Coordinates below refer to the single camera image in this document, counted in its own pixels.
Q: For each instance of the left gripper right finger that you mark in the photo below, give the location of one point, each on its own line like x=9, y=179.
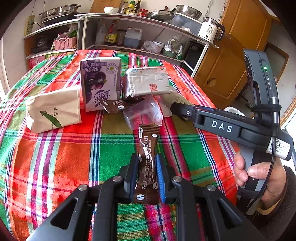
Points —
x=202, y=211

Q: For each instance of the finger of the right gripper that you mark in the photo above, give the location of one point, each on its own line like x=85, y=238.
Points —
x=184, y=110

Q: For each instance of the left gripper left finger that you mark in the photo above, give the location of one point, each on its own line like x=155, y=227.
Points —
x=91, y=209

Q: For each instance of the red lid jelly cup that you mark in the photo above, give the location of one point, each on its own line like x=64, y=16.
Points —
x=146, y=112

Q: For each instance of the brown coffee stick sachet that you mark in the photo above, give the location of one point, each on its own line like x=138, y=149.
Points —
x=146, y=187

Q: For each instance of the white red milk carton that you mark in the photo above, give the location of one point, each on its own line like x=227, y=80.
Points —
x=145, y=81

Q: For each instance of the purple milk carton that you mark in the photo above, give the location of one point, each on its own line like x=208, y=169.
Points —
x=100, y=81

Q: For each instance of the white round trash bin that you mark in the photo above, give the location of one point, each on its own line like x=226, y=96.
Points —
x=234, y=110

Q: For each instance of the person's right hand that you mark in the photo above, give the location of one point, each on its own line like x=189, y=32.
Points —
x=276, y=182

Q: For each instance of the clear upturned jelly cup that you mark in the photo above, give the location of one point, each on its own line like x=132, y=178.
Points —
x=166, y=100

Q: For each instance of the wooden door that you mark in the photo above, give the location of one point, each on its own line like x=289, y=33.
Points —
x=222, y=73

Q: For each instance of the plaid tablecloth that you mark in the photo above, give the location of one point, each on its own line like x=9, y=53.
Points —
x=38, y=171

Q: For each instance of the white metal shelf rack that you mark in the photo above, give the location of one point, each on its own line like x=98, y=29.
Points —
x=152, y=30

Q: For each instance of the white electric kettle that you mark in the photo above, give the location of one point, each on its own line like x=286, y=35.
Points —
x=211, y=30

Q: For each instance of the clear storage box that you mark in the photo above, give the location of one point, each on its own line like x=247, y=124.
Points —
x=186, y=23

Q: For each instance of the white oil jug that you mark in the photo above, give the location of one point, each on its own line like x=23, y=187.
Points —
x=133, y=37

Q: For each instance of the black frying pan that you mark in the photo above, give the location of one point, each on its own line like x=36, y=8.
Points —
x=162, y=15

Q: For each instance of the steel mixing bowl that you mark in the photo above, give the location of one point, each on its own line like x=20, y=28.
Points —
x=188, y=11

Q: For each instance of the dark soy sauce bottle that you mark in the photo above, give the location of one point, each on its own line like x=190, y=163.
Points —
x=112, y=33

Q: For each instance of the red jar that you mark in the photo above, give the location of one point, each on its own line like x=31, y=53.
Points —
x=143, y=12

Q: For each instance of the beige tissue pack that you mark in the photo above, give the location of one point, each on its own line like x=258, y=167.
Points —
x=52, y=110

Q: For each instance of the green sauce bottle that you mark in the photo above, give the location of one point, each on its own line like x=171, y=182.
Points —
x=130, y=7

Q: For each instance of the white ceramic bowl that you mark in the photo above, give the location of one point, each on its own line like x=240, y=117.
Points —
x=111, y=10

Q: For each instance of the wooden cutting board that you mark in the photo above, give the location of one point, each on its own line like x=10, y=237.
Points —
x=99, y=5

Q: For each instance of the pink plastic basket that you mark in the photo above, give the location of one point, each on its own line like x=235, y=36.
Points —
x=65, y=43

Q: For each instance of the steel pot with lid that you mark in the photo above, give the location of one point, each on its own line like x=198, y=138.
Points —
x=59, y=11

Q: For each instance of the white power strip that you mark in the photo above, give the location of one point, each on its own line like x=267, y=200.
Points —
x=29, y=25

